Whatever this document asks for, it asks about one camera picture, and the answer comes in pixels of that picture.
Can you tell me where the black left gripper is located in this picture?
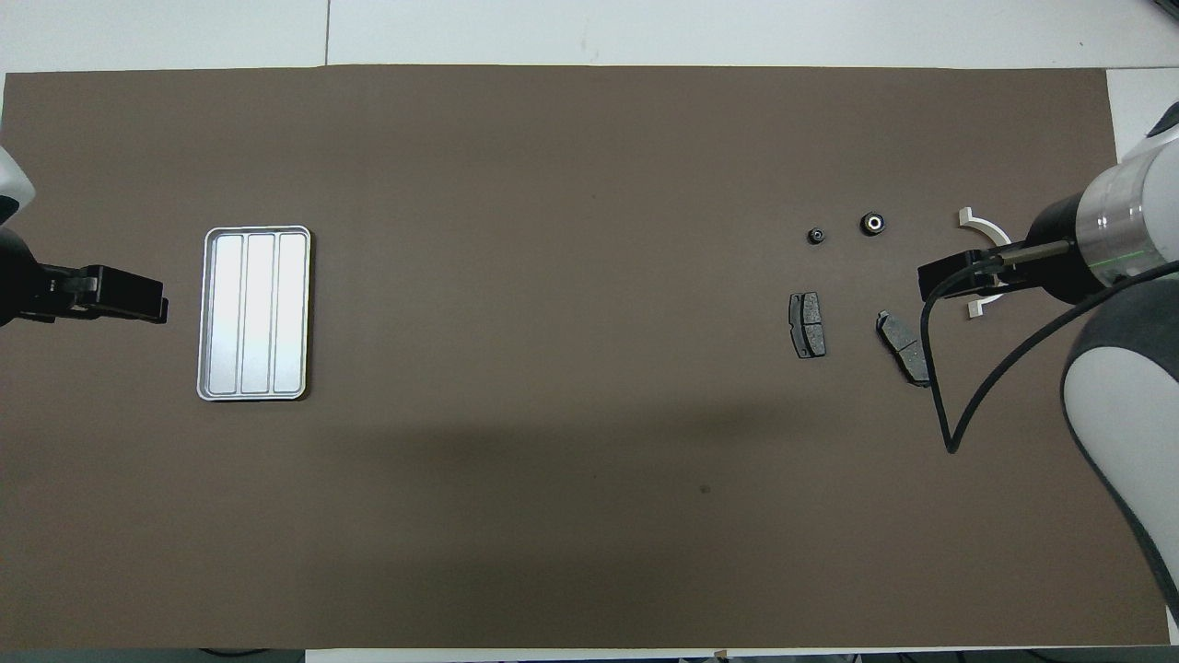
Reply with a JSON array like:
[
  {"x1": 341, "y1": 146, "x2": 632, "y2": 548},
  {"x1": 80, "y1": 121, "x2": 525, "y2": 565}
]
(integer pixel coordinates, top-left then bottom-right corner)
[{"x1": 0, "y1": 227, "x2": 169, "y2": 329}]

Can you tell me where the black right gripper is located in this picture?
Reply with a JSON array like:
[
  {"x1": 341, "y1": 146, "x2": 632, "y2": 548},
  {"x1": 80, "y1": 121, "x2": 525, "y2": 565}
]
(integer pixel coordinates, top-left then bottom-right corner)
[{"x1": 918, "y1": 189, "x2": 1106, "y2": 305}]

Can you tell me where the silver metal tray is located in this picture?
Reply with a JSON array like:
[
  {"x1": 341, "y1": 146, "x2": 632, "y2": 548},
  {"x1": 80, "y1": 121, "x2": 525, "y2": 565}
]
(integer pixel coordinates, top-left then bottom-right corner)
[{"x1": 196, "y1": 225, "x2": 312, "y2": 402}]

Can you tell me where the dark grey brake pad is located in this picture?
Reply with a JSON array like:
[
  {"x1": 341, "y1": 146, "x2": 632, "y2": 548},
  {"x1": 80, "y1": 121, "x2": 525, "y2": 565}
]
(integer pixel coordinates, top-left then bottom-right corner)
[
  {"x1": 875, "y1": 310, "x2": 934, "y2": 389},
  {"x1": 788, "y1": 292, "x2": 827, "y2": 360}
]

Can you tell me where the brown table mat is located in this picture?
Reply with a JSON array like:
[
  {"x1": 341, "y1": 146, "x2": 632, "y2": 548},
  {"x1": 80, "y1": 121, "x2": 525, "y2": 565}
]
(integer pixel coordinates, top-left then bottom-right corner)
[{"x1": 0, "y1": 64, "x2": 1171, "y2": 651}]

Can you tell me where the white curved plastic bracket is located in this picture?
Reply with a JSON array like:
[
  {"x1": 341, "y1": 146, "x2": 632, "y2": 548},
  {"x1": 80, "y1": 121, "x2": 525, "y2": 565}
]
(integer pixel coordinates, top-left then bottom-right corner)
[{"x1": 958, "y1": 207, "x2": 1014, "y2": 319}]

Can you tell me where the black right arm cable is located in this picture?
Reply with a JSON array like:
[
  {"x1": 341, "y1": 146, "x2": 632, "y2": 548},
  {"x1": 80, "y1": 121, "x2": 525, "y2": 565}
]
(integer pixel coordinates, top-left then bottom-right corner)
[{"x1": 921, "y1": 241, "x2": 1179, "y2": 454}]

